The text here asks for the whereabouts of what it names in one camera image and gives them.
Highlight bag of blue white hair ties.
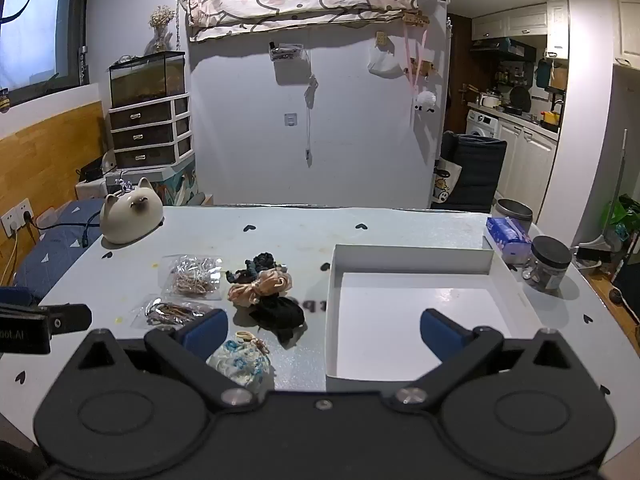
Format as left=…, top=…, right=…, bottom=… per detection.
left=206, top=338, right=274, bottom=389

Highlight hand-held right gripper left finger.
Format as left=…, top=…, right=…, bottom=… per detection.
left=75, top=308, right=256, bottom=409

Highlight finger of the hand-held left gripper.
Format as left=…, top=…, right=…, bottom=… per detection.
left=47, top=303, right=93, bottom=335

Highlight clear wall organizer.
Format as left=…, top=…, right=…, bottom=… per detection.
left=268, top=42, right=307, bottom=64

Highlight white upper kitchen cabinets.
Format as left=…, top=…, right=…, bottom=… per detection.
left=471, top=0, right=571, bottom=60

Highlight clear bag of hair ties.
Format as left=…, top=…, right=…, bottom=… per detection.
left=131, top=294, right=212, bottom=332
left=159, top=254, right=224, bottom=301

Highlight glass fish tank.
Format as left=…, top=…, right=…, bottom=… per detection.
left=108, top=51, right=187, bottom=109

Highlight round metal tin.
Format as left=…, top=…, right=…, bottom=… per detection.
left=492, top=198, right=535, bottom=227

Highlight white plastic drawer unit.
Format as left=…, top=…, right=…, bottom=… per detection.
left=107, top=92, right=194, bottom=171

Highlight white lower kitchen cabinets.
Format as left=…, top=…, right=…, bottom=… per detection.
left=494, top=120, right=559, bottom=212

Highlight cream cat-shaped ornament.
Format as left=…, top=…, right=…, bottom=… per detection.
left=100, top=177, right=165, bottom=246

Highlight clear jar with black lid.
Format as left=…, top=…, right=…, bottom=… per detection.
left=522, top=235, right=573, bottom=294

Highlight window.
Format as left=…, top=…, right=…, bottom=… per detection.
left=0, top=0, right=92, bottom=107

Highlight dark teal scrunchie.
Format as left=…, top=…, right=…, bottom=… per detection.
left=244, top=252, right=289, bottom=277

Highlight pink ribbon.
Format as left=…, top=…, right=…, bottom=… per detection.
left=403, top=24, right=437, bottom=102

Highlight blue tissue pack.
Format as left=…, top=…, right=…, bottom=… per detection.
left=483, top=217, right=534, bottom=264

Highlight grey broom pole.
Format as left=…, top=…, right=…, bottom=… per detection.
left=606, top=129, right=629, bottom=242

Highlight white shallow box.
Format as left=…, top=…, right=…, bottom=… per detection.
left=325, top=243, right=547, bottom=382

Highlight black cable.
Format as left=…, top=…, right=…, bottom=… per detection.
left=24, top=211, right=104, bottom=250

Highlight leaf-printed storage box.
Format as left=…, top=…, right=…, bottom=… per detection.
left=104, top=164, right=199, bottom=207

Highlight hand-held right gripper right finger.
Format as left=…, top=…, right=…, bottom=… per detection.
left=392, top=308, right=576, bottom=409

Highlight black frying pan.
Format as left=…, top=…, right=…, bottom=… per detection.
left=509, top=85, right=533, bottom=114

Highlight green plastic bag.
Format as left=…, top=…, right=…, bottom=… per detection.
left=600, top=194, right=640, bottom=257

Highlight white kitchen cabinets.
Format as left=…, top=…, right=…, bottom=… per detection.
left=494, top=120, right=559, bottom=212
left=471, top=0, right=571, bottom=60

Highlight white wall pouch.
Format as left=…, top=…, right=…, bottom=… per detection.
left=367, top=42, right=404, bottom=79

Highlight white wall socket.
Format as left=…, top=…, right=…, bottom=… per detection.
left=1, top=198, right=35, bottom=235

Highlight blue patterned bedding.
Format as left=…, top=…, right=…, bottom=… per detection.
left=14, top=198, right=109, bottom=302

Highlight dried flowers in vase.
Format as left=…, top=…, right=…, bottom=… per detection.
left=145, top=5, right=177, bottom=55

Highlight black scrunchie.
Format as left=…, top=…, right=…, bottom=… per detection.
left=248, top=296, right=306, bottom=346

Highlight white printed tote bag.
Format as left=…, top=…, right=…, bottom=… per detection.
left=430, top=157, right=464, bottom=206

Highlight white washing machine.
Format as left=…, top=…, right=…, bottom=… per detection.
left=465, top=108, right=501, bottom=142

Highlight yellow cable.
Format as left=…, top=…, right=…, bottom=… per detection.
left=1, top=231, right=19, bottom=287

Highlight small beige hair tie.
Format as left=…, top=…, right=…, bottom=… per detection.
left=235, top=329, right=271, bottom=354

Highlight pink satin scrunchie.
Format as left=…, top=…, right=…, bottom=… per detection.
left=227, top=268, right=292, bottom=307

